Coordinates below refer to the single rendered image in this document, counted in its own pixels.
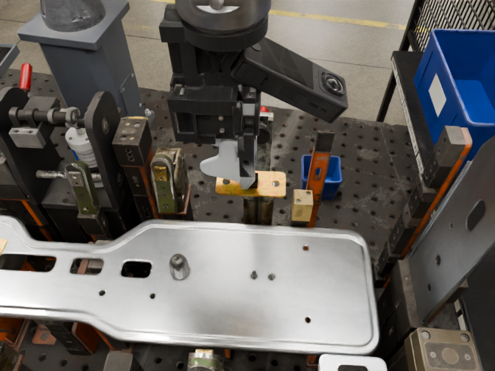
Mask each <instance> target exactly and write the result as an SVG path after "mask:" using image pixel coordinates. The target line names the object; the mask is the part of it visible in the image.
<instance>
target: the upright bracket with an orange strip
mask: <svg viewBox="0 0 495 371"><path fill-rule="evenodd" d="M334 136H335V130H317V135H316V139H315V146H314V147H313V151H312V159H311V163H310V167H309V175H308V180H307V184H306V190H312V194H313V200H314V201H313V207H312V214H311V217H310V223H309V224H307V225H306V227H315V222H316V218H317V212H318V209H319V205H320V200H321V196H322V193H323V187H324V183H325V180H326V174H327V171H328V167H329V161H330V158H331V149H332V145H333V142H334ZM318 168H320V173H319V174H318V175H316V171H317V169H318Z"/></svg>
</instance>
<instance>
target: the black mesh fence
mask: <svg viewBox="0 0 495 371"><path fill-rule="evenodd" d="M442 1H443V0H440V1H439V0H438V1H437V4H436V5H435V2H436V0H435V1H434V3H433V5H432V2H433V0H432V1H431V4H430V5H429V3H430V0H429V2H428V0H415V2H414V5H413V7H412V11H411V13H410V17H409V20H408V22H407V26H406V29H405V32H404V36H403V38H402V41H401V45H400V47H399V51H408V50H409V47H410V46H411V48H412V51H413V52H422V51H423V50H424V51H425V45H426V42H427V39H428V37H429V34H430V32H431V29H432V26H433V24H434V22H435V25H434V27H433V29H434V28H435V26H436V27H437V28H436V29H439V25H440V22H441V19H442V17H443V15H444V18H443V21H442V24H441V26H440V29H441V28H442V26H443V22H444V21H445V19H446V23H445V25H444V27H443V28H444V29H445V27H446V24H447V23H448V26H447V29H448V28H450V29H452V28H453V26H454V23H455V21H456V19H457V16H459V18H458V21H457V23H456V26H455V29H456V28H457V25H458V24H459V21H460V20H461V23H460V26H459V28H458V29H460V28H461V26H462V25H463V29H469V28H470V26H471V23H472V21H473V20H474V16H476V18H477V19H476V21H475V22H474V25H473V27H472V29H474V28H475V26H476V23H477V21H478V22H479V25H478V27H477V29H479V28H480V26H481V27H482V29H481V30H485V26H486V24H487V22H488V19H489V18H490V16H491V13H492V12H493V13H494V16H493V18H492V20H491V22H490V24H489V26H488V28H487V30H489V29H490V28H491V25H492V23H493V22H494V19H495V9H494V8H495V0H490V1H489V0H485V1H484V3H483V5H482V8H481V10H480V12H479V14H478V15H477V11H478V8H479V6H480V4H481V2H482V0H480V2H479V4H478V5H477V8H476V10H474V6H475V4H476V3H477V0H475V2H474V4H473V6H472V4H471V3H472V1H473V0H471V1H469V0H466V3H465V4H464V7H463V10H462V12H461V14H460V13H459V12H460V8H461V7H462V5H463V2H464V0H462V2H461V4H460V7H459V9H457V6H458V4H459V2H460V0H458V2H457V5H455V2H456V0H454V1H453V0H451V1H450V3H449V6H448V9H447V11H446V13H445V10H446V6H447V4H448V2H449V0H447V2H446V5H445V7H444V9H443V6H444V3H445V1H446V0H444V1H443V4H442V5H441V2H442ZM425 2H426V3H425ZM486 2H488V6H487V8H486V10H485V12H484V14H483V16H482V18H481V20H480V14H481V12H482V10H483V8H484V6H485V3H486ZM491 2H492V4H493V6H492V4H491ZM451 3H452V8H451V10H450V12H449V15H448V17H446V15H447V13H448V11H449V8H450V6H451ZM467 3H468V8H467V10H466V13H465V15H464V16H463V18H462V17H461V16H462V14H463V11H464V9H465V8H466V5H467ZM426 4H427V6H426ZM438 4H439V6H438V9H437V12H436V14H435V10H436V8H437V5H438ZM425 6H426V10H425V13H424V9H425ZM431 6H432V9H431ZM434 6H435V9H434V11H433V13H432V10H433V7H434ZM453 7H454V12H453V14H452V17H451V19H450V21H449V17H450V15H451V13H452V10H453ZM469 7H471V11H470V13H469V15H468V17H467V20H466V22H465V23H464V19H465V17H466V14H467V12H468V10H469ZM489 7H490V8H491V11H490V13H489V15H488V17H487V19H486V21H485V23H484V25H482V21H483V19H484V17H485V14H486V13H487V11H488V8H489ZM427 8H429V9H428V12H427V14H426V11H427ZM439 8H440V12H439V14H438V11H439ZM422 10H423V11H422ZM429 11H430V14H429ZM441 11H442V12H443V13H442V15H441V17H440V13H441ZM455 11H456V12H457V14H456V16H455V18H454V21H453V23H452V26H451V25H450V23H451V22H452V19H453V17H454V14H455ZM472 11H473V13H474V14H473V17H472V19H471V21H470V23H469V25H468V28H467V27H466V24H467V23H468V20H469V18H470V16H471V13H472ZM423 13H424V15H423ZM428 14H429V17H428V19H427V22H426V18H427V16H428ZM431 14H432V17H431V19H430V22H429V25H428V27H427V24H428V21H429V18H430V16H431ZM434 14H435V16H434ZM437 14H438V17H437V20H435V18H436V16H437ZM425 15H426V18H425V19H424V16H425ZM439 17H440V20H439V23H438V24H437V22H438V19H439ZM421 18H422V21H421ZM432 18H433V22H432V25H431V27H430V30H429V26H430V24H431V21H432ZM419 19H420V20H419ZM420 21H421V25H422V23H423V21H424V24H425V27H424V24H423V26H422V28H421V25H420V27H419V28H418V26H419V24H420ZM417 25H418V26H417ZM420 28H421V32H419V31H420ZM423 28H424V31H423V34H422V35H421V33H422V30H423ZM415 29H416V30H415ZM425 29H426V33H425V36H424V32H425ZM417 30H418V33H417V35H416V32H417ZM427 32H428V35H427V37H426V34H427ZM418 35H419V36H418ZM423 36H424V39H425V37H426V41H425V43H424V39H423V40H422V37H423ZM417 37H418V38H417ZM419 38H420V42H418V41H419ZM421 42H422V44H421V46H420V43H421ZM422 46H423V49H422V51H421V47H422ZM395 88H396V79H395V77H394V73H393V70H392V72H391V75H390V79H389V81H388V84H387V87H386V91H385V94H384V97H383V100H382V103H381V106H380V108H379V112H378V115H377V118H376V121H379V122H384V120H385V116H386V114H387V110H388V107H389V104H390V101H391V99H392V97H393V93H394V90H395Z"/></svg>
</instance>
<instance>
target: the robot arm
mask: <svg viewBox="0 0 495 371"><path fill-rule="evenodd" d="M40 3H41V16H42V19H43V22H44V23H45V25H46V26H47V27H48V28H50V29H52V30H54V31H57V32H78V31H82V30H85V29H89V28H91V27H94V26H95V25H97V24H98V23H99V22H101V21H102V20H103V18H104V17H105V14H106V12H105V7H104V4H103V2H102V0H40ZM270 8H271V0H175V4H167V5H166V8H165V12H164V19H163V20H161V22H160V24H159V27H158V28H159V32H160V36H161V42H162V43H167V44H168V48H169V56H170V60H171V64H172V72H173V74H172V78H171V81H170V90H169V95H168V98H167V103H168V107H169V113H170V117H171V121H172V127H173V131H174V135H175V141H178V142H195V143H196V144H211V145H214V146H218V147H219V154H218V155H217V156H215V157H212V158H209V159H206V160H203V161H202V162H201V163H200V169H201V171H202V172H203V173H204V174H207V175H210V176H214V177H221V178H224V179H228V180H234V181H237V182H238V183H239V184H240V185H241V189H249V187H250V186H251V185H252V184H253V182H254V181H255V167H256V145H257V136H259V122H260V110H261V92H264V93H266V94H268V95H270V96H273V97H275V98H277V99H279V100H281V101H282V102H286V103H287V104H289V105H292V106H293V107H296V108H298V109H300V110H302V111H304V112H306V113H309V114H311V115H313V116H315V117H317V118H319V119H322V120H324V121H326V122H328V123H330V124H331V123H333V122H334V121H335V120H336V119H337V118H338V117H339V116H340V115H341V114H342V113H343V112H344V111H345V110H346V109H347V108H348V97H347V90H346V83H345V79H344V78H343V77H341V76H339V75H337V74H335V73H333V72H331V71H330V70H328V69H326V68H324V67H322V66H319V65H318V64H316V63H314V62H312V61H311V60H308V59H306V58H305V57H302V56H300V55H299V54H297V53H295V52H293V51H291V50H289V49H287V48H286V47H284V46H282V45H280V44H278V43H276V42H274V41H272V40H270V39H269V38H266V37H265V35H266V34H267V30H268V13H269V11H270ZM176 84H180V85H181V86H176V87H175V85H176ZM174 90H175V91H174ZM175 113H176V116H177V120H178V127H179V131H178V127H177V123H176V119H175ZM236 152H238V156H239V157H237V154H236Z"/></svg>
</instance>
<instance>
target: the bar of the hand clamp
mask: <svg viewBox="0 0 495 371"><path fill-rule="evenodd" d="M272 138H273V113H267V112H260V122H259V136H257V145H256V167H255V171H262V172H270V162H271V150H272Z"/></svg>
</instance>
